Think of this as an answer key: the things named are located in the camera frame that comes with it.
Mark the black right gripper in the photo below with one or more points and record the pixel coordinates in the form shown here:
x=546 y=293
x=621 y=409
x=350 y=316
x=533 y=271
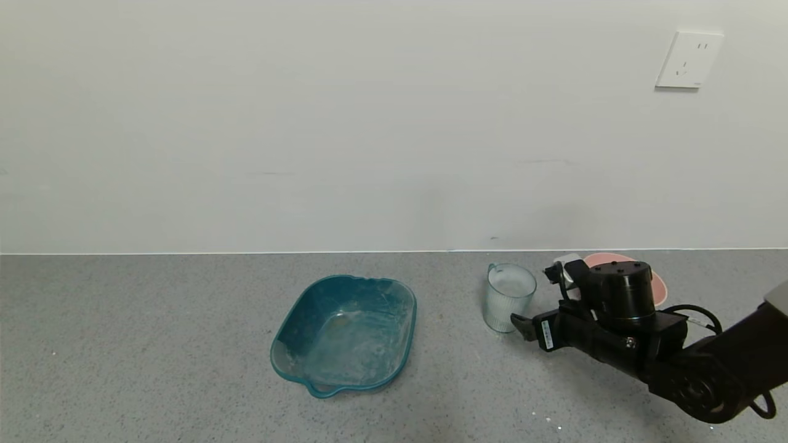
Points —
x=545 y=333

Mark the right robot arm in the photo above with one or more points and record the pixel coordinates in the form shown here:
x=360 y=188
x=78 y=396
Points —
x=739 y=357

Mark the pink bowl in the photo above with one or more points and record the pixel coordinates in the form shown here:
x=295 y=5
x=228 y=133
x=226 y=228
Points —
x=659 y=289

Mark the teal plastic tray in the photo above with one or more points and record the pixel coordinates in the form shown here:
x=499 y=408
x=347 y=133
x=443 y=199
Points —
x=345 y=344

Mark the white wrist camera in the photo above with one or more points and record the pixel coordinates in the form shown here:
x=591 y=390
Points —
x=566 y=258

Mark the white wall socket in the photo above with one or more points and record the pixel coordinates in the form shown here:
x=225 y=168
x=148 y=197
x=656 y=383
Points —
x=689 y=60

